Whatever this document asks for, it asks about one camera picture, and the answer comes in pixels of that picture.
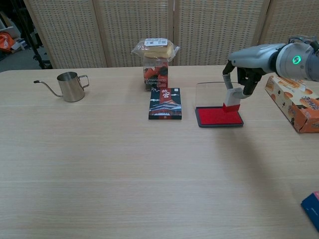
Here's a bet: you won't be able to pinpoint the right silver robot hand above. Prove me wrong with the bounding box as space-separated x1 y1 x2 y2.
222 43 286 100

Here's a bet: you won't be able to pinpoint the red and white stamp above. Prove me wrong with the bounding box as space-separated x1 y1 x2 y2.
222 87 241 113

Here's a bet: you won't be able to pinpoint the orange biscuit box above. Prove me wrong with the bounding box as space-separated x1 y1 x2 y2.
264 74 319 134

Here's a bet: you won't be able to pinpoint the red ink pad clear lid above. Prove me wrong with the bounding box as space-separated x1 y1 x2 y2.
193 81 244 128

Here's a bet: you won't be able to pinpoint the bagged cake slices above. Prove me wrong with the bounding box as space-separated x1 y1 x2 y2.
131 37 180 60

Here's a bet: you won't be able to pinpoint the Americano Express coffee box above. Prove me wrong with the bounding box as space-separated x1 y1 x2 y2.
142 57 170 93

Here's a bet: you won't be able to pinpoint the dark palace print box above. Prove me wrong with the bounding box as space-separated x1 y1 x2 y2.
148 87 183 120

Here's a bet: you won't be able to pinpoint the wood rattan folding screen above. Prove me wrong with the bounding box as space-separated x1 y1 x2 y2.
23 0 319 69

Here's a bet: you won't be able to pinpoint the blue and pink box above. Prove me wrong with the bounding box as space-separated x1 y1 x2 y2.
301 191 319 226

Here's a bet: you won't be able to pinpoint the steel gooseneck pitcher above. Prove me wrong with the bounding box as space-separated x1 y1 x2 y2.
33 71 90 103

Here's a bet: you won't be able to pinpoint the black tripod stand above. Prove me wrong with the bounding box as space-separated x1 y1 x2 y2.
14 0 53 70

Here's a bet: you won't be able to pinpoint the orange bag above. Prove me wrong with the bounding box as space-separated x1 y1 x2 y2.
0 31 13 51

